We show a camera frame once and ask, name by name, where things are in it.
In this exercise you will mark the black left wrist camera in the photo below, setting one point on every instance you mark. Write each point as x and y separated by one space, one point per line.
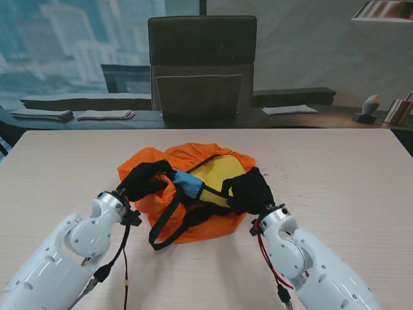
134 219

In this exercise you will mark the thick grey paper stack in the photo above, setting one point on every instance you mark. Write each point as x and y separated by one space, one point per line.
42 114

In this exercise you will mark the thin grey paper stack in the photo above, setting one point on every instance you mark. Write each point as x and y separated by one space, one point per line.
106 114

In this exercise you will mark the row of tan books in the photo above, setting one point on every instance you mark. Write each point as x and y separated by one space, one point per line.
398 111

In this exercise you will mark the copper lamp shade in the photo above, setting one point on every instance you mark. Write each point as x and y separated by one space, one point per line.
387 11

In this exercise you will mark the blue yellow black backpack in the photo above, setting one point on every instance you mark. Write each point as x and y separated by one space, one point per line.
219 168

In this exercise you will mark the dark brown office chair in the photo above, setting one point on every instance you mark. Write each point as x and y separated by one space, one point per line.
200 42

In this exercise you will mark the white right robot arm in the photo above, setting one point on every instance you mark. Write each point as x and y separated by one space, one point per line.
309 255

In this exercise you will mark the dark background desk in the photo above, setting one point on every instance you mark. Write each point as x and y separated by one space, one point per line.
322 121

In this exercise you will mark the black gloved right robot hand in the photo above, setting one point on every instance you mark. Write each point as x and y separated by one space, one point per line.
251 193

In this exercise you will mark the orange rain cover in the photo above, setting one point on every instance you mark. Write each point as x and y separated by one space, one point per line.
206 155

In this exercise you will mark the egg-shaped ornament on base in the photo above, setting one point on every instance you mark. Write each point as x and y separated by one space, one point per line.
371 104

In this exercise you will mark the long dark slab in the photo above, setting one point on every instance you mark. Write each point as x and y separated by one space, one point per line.
290 96

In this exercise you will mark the white paper sheets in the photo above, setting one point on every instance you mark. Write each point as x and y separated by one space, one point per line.
287 109

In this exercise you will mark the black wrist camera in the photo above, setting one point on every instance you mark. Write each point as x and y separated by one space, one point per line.
134 219
255 229

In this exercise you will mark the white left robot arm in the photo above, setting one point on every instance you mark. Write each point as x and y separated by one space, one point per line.
58 268

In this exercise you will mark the long grey slab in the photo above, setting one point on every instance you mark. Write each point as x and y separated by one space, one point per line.
80 101

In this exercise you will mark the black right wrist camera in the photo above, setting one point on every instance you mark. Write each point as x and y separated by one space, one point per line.
255 229

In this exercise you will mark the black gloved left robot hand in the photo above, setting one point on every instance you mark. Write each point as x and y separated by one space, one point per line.
140 181

